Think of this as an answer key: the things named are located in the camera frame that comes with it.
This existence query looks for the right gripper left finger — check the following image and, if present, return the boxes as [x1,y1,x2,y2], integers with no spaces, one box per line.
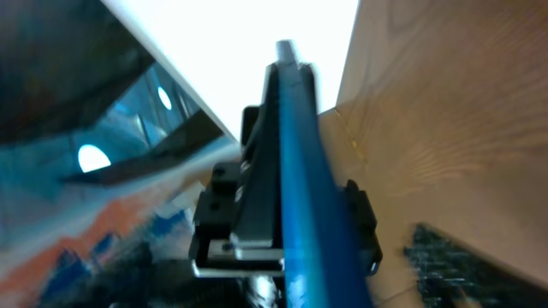
[188,64,283,278]

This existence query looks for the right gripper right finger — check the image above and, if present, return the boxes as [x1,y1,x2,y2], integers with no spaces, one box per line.
[341,180,383,276]

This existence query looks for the blue Galaxy smartphone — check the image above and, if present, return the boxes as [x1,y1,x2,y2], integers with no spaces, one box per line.
[277,40,373,308]

